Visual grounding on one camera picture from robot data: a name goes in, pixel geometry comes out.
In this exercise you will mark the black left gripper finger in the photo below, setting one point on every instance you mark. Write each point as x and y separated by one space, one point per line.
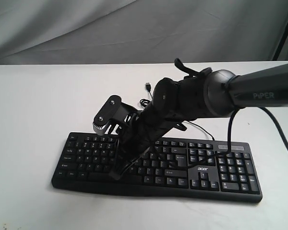
121 162

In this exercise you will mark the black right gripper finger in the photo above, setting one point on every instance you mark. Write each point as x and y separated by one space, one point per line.
133 159

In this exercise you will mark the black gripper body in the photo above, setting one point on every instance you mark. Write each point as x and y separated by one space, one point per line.
141 131

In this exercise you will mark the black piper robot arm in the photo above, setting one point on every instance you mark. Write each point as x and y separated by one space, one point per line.
201 94

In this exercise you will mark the black acer keyboard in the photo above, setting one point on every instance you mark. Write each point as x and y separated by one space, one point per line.
188 168

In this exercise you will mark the grey backdrop cloth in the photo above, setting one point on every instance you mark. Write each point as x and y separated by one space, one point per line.
139 31

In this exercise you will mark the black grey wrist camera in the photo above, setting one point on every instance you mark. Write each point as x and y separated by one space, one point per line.
113 112

